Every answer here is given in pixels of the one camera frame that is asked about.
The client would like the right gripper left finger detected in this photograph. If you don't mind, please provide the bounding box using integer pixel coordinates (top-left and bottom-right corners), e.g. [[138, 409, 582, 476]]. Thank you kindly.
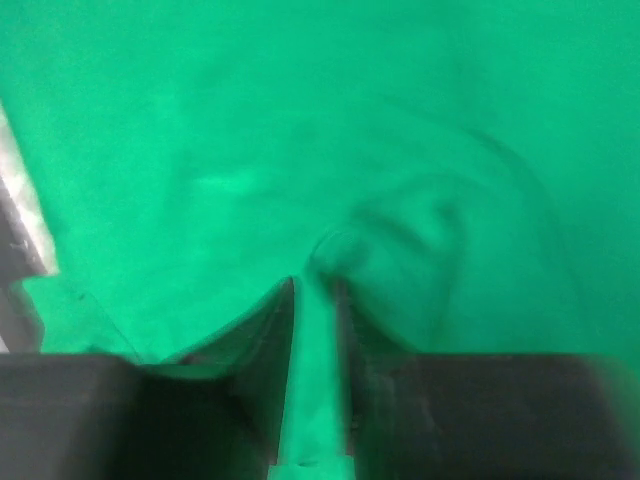
[[1, 278, 295, 479]]

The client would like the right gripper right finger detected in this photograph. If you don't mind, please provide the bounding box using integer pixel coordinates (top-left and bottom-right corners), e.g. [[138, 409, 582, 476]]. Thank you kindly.
[[332, 281, 639, 479]]

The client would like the green t shirt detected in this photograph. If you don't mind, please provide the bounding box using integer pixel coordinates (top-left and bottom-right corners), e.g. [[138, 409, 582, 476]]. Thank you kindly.
[[1, 1, 639, 479]]

